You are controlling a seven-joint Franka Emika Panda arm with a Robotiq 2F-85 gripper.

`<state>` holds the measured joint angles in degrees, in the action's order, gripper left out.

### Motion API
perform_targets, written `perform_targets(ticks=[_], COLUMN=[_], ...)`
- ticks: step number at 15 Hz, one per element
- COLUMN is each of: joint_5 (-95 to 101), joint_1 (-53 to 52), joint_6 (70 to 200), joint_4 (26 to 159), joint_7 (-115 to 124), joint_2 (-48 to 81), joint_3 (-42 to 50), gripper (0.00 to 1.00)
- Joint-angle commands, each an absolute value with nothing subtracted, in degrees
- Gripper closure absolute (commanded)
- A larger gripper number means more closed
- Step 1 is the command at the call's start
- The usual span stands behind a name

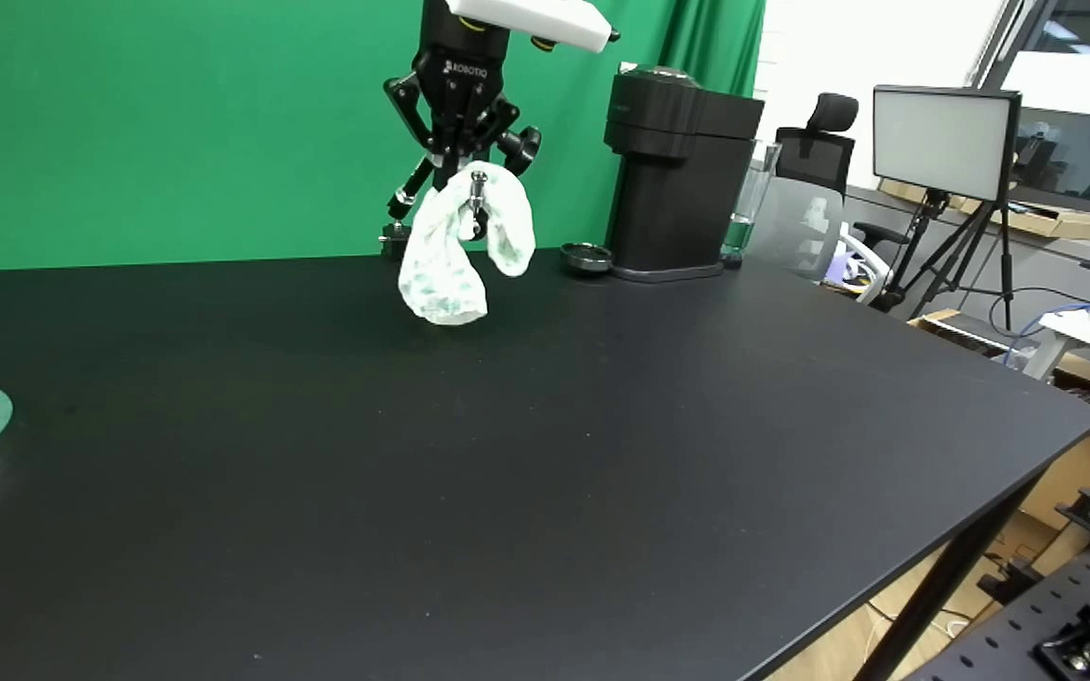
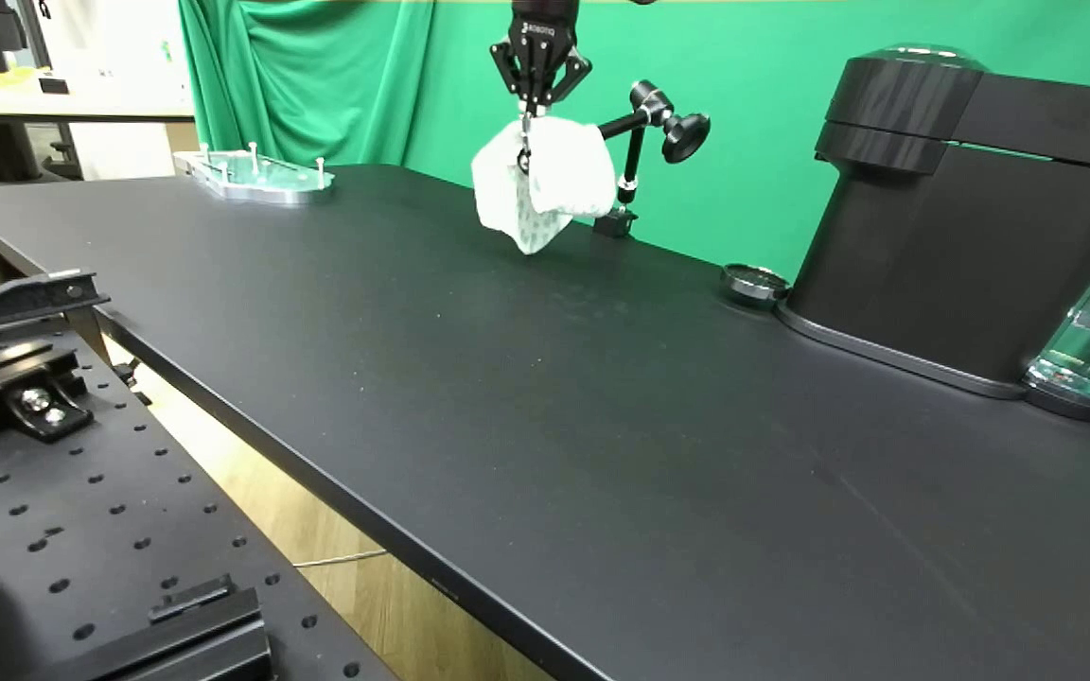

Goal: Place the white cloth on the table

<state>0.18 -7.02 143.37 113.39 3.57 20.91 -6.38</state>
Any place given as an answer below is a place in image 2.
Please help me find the white cabinet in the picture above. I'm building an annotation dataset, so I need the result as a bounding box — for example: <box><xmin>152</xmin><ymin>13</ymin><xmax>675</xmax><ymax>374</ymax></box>
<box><xmin>36</xmin><ymin>0</ymin><xmax>199</xmax><ymax>99</ymax></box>

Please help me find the black perforated breadboard cart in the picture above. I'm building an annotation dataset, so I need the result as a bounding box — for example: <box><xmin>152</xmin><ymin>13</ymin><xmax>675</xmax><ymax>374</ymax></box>
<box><xmin>0</xmin><ymin>264</ymin><xmax>402</xmax><ymax>681</ymax></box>

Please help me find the black coffee machine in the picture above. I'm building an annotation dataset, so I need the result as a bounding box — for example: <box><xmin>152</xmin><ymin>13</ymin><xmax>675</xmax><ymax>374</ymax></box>
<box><xmin>776</xmin><ymin>47</ymin><xmax>1090</xmax><ymax>405</ymax></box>

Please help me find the white cloth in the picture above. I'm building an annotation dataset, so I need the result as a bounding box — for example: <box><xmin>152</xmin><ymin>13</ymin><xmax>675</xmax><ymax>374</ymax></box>
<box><xmin>470</xmin><ymin>115</ymin><xmax>622</xmax><ymax>258</ymax></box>

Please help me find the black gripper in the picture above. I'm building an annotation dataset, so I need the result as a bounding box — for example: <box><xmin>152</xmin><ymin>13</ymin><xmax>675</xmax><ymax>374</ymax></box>
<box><xmin>489</xmin><ymin>0</ymin><xmax>600</xmax><ymax>124</ymax></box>

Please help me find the small black round cap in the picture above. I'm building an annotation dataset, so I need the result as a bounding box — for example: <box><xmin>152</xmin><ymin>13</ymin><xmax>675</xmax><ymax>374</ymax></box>
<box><xmin>725</xmin><ymin>260</ymin><xmax>791</xmax><ymax>313</ymax></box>

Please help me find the wooden desk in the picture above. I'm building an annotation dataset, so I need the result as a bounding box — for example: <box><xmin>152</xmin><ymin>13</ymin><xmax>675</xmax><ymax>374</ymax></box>
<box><xmin>0</xmin><ymin>67</ymin><xmax>204</xmax><ymax>195</ymax></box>

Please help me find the clear acrylic tray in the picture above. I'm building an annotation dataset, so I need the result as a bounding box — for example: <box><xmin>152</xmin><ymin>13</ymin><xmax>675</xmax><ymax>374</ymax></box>
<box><xmin>176</xmin><ymin>139</ymin><xmax>340</xmax><ymax>209</ymax></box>

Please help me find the green curtain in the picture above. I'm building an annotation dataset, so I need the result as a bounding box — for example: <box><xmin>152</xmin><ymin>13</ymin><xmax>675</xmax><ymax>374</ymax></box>
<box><xmin>176</xmin><ymin>0</ymin><xmax>1090</xmax><ymax>284</ymax></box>

